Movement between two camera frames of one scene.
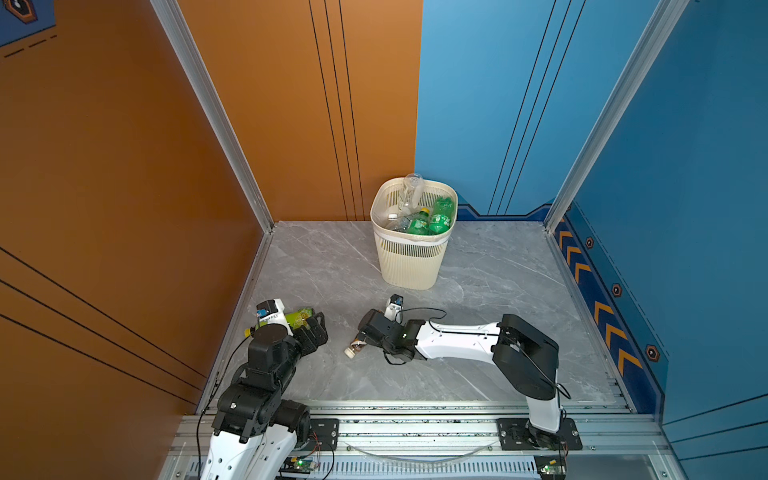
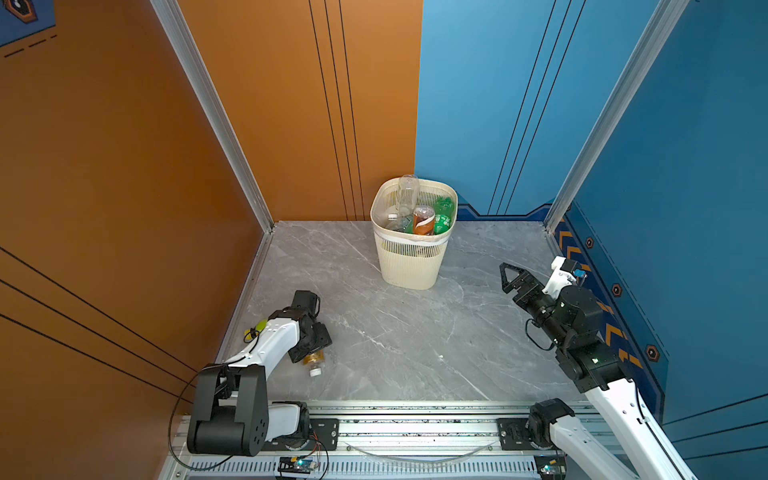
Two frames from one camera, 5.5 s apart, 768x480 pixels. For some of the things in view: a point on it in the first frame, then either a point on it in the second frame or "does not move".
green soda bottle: x=442 y=215 does not move
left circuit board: x=298 y=464 does not move
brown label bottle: x=354 y=348 → x=424 y=220
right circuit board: x=551 y=466 does not move
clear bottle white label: x=412 y=194 does not move
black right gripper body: x=388 y=350 → x=545 y=317
